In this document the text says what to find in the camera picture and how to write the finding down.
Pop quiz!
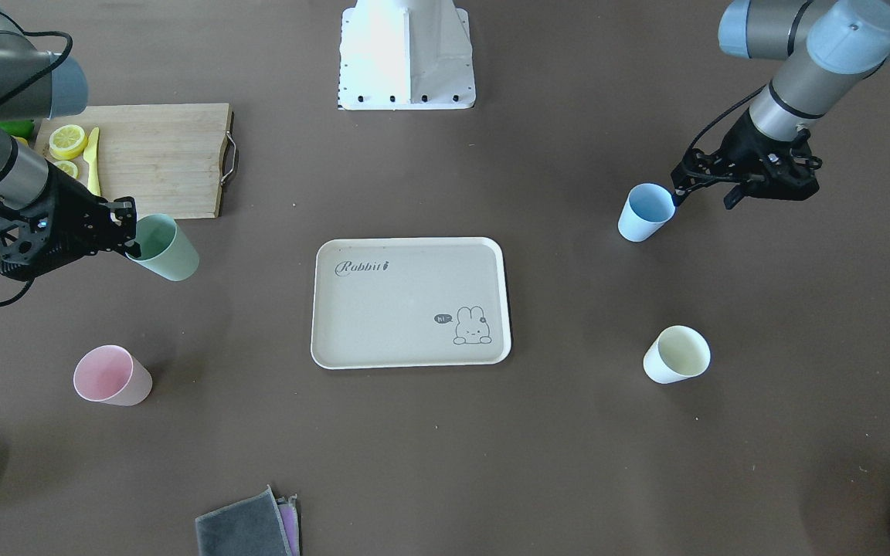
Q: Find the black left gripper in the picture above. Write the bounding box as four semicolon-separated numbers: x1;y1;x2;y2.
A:
671;114;822;210

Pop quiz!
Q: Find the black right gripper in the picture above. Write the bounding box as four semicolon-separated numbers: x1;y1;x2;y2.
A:
0;165;141;281

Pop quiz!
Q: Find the green plastic cup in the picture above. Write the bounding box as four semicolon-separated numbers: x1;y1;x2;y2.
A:
128;214;200;281

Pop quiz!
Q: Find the blue plastic cup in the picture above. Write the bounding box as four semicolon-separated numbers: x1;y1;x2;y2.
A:
617;183;677;242

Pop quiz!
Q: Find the pink plastic cup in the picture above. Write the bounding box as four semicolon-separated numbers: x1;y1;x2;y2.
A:
72;345;153;407

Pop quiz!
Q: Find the cream plastic cup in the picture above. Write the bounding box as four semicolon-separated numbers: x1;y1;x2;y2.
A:
643;325;712;384

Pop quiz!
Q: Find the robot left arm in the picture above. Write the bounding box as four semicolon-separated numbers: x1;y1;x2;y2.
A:
671;1;890;209

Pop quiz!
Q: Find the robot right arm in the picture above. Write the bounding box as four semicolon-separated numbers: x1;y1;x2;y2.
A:
0;6;141;281

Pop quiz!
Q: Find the beige rabbit tray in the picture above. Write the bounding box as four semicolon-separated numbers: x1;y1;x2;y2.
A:
311;237;512;370

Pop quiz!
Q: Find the wooden cutting board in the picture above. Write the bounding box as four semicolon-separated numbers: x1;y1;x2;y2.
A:
32;103;233;219

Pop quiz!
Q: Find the yellow plastic knife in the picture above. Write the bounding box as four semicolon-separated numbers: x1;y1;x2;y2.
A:
82;127;102;197

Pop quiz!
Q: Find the lemon slice lower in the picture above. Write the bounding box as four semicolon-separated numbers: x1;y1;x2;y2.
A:
52;161;80;180

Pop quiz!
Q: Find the lemon slice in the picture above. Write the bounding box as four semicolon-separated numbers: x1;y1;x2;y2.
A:
47;124;89;161
52;161;80;180

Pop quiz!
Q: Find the lemon slice upper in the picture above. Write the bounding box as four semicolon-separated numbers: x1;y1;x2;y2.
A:
47;124;89;161

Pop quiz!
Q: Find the green lime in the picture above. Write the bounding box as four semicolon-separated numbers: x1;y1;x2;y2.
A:
0;120;36;141

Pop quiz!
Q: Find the grey folded cloth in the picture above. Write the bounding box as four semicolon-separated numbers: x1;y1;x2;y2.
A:
195;487;301;555

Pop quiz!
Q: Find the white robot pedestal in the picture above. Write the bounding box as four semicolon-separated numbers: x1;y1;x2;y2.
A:
337;1;477;110

